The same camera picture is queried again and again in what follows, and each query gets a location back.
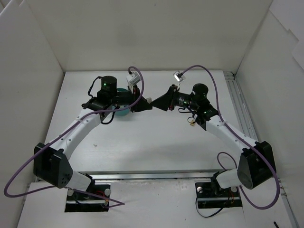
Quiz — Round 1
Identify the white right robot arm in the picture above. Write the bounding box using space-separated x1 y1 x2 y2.
151 84 276 196

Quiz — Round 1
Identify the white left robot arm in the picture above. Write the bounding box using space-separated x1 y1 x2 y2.
33 72 152 199

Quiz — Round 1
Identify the teal round desk organizer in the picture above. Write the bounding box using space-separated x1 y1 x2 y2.
115 88 130 116

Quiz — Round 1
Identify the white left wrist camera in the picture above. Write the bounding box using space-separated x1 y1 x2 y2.
126 72 141 90

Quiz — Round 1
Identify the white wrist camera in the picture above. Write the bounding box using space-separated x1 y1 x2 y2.
173 71 185 86
126 72 141 90

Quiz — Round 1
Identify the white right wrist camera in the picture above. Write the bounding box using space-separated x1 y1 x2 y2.
173 71 185 86

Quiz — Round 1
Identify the aluminium front rail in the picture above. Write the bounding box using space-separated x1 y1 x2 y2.
35 169 247 182

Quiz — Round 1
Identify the aluminium rail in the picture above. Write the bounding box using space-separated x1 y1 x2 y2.
223 71 300 228
35 169 247 182

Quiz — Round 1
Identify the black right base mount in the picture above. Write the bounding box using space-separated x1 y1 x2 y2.
195 182 243 209

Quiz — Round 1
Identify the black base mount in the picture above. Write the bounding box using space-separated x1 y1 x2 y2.
65 190 110 212
195 182 243 209

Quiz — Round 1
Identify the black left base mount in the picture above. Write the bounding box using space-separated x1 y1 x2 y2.
65 190 110 212

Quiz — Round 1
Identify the aluminium right rail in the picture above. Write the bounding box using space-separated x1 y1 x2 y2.
223 71 300 228

